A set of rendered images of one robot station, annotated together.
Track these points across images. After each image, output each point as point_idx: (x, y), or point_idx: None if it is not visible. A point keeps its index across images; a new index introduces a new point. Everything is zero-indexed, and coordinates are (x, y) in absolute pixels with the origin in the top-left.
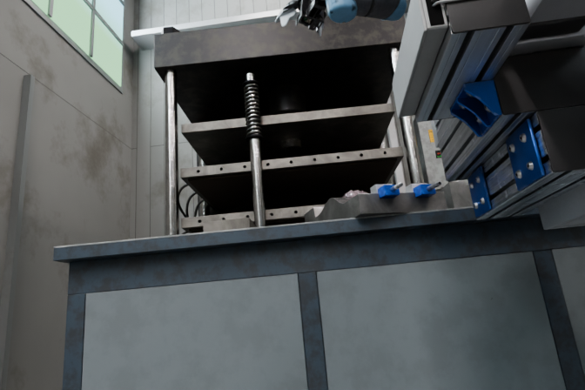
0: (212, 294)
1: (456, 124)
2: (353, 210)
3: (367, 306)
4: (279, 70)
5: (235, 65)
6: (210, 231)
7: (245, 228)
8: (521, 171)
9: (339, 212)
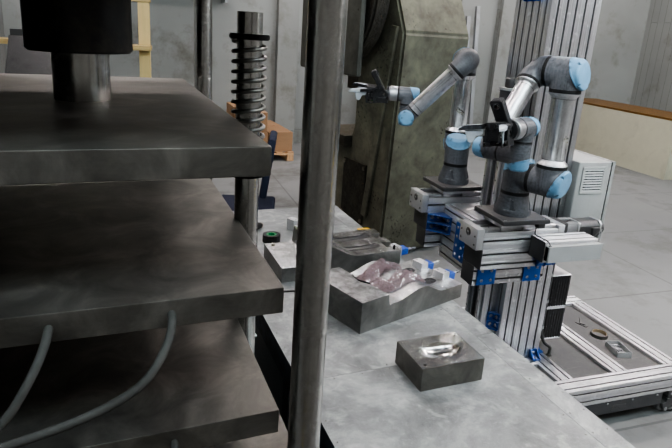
0: None
1: (513, 251)
2: (453, 294)
3: None
4: None
5: None
6: (522, 356)
7: (502, 340)
8: (529, 276)
9: (434, 297)
